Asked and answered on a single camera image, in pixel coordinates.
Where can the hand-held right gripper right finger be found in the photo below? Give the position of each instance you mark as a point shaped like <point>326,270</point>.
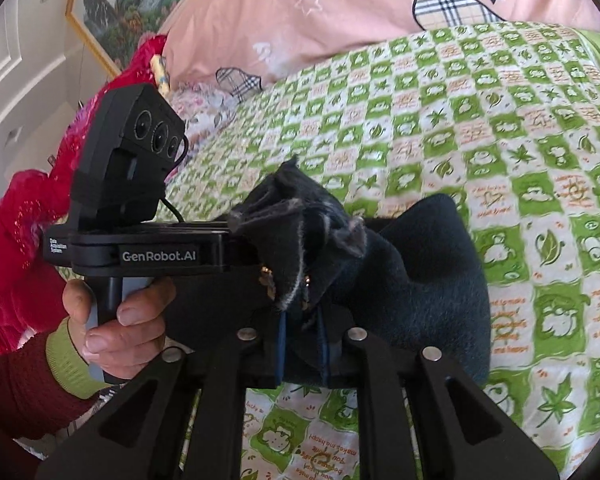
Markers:
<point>323,357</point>

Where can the dark navy pants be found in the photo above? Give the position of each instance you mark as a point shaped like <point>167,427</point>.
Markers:
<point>420,280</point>

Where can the red fuzzy blanket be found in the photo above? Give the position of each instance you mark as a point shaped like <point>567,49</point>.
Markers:
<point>20,240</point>

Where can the framed landscape painting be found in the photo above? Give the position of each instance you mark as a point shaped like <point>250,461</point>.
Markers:
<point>125,5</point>

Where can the green checkered bed sheet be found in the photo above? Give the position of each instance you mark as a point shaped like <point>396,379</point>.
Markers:
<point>430,125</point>

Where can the yellow patterned roll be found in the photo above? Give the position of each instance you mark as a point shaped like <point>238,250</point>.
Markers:
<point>160,74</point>

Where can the pale floral pillow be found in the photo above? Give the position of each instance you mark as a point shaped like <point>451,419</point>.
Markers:
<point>205,110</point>

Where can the person's left hand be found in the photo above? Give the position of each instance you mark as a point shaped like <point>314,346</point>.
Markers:
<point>130,317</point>

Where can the pink pillow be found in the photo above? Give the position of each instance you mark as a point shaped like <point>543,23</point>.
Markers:
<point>330,15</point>

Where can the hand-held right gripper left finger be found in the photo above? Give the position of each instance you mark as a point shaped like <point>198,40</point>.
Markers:
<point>281,357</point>

